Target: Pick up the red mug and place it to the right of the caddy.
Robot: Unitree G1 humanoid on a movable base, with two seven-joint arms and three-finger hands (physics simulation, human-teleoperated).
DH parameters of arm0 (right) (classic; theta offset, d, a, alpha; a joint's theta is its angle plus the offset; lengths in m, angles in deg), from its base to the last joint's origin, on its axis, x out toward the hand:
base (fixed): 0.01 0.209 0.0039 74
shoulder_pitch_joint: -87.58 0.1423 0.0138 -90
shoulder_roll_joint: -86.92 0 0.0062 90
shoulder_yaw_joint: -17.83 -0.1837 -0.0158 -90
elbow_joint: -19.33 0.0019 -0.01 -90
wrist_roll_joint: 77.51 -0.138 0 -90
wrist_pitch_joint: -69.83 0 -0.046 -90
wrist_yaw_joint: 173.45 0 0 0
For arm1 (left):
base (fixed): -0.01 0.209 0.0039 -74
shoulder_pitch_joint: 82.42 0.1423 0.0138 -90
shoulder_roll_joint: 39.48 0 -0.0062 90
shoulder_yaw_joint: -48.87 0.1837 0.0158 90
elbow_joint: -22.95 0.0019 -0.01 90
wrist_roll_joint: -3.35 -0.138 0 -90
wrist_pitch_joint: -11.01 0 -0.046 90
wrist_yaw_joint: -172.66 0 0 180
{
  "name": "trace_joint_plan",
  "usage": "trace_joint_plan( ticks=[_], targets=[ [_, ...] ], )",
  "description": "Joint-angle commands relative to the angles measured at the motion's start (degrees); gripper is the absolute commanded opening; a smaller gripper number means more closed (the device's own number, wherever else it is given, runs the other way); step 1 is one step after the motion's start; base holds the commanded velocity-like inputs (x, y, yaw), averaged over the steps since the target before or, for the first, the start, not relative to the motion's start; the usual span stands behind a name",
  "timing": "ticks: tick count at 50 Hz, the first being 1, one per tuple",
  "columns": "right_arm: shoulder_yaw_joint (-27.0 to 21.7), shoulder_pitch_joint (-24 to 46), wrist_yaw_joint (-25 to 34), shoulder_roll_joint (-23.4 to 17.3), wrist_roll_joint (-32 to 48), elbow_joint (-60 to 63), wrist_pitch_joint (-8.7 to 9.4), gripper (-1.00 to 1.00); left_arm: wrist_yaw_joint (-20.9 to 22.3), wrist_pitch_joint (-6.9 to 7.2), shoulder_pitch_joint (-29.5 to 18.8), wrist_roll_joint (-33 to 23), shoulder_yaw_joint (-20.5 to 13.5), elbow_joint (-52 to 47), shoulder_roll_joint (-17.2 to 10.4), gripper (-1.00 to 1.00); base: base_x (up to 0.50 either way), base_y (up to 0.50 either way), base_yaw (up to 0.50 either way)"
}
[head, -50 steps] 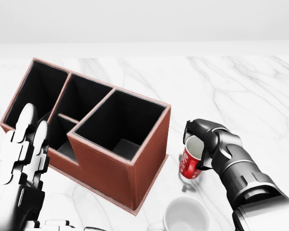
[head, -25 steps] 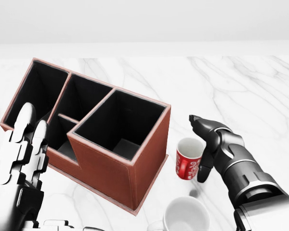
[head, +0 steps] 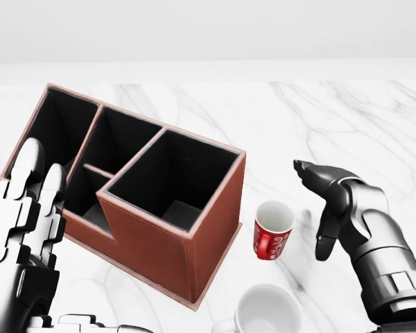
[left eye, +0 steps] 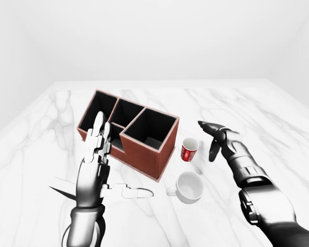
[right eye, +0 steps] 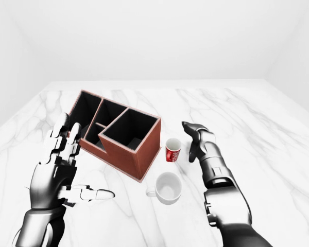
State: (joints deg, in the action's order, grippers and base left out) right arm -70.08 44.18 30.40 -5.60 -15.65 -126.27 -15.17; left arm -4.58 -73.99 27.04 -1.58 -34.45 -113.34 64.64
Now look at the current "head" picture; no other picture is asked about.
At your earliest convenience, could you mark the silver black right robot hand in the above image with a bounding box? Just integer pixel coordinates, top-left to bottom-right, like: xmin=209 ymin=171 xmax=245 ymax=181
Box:
xmin=293 ymin=159 xmax=416 ymax=325

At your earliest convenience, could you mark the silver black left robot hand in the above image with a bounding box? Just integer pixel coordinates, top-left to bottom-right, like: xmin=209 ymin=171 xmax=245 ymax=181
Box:
xmin=0 ymin=137 xmax=154 ymax=333

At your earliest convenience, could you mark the red patterned mug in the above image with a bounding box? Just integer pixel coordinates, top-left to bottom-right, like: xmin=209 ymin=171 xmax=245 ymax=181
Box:
xmin=252 ymin=200 xmax=296 ymax=261

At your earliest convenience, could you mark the white mug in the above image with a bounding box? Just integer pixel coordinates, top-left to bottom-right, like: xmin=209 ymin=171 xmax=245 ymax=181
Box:
xmin=211 ymin=283 xmax=303 ymax=333

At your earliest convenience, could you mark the red-brown desk caddy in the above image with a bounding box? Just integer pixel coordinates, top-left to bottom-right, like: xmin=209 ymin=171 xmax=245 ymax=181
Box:
xmin=0 ymin=82 xmax=247 ymax=312

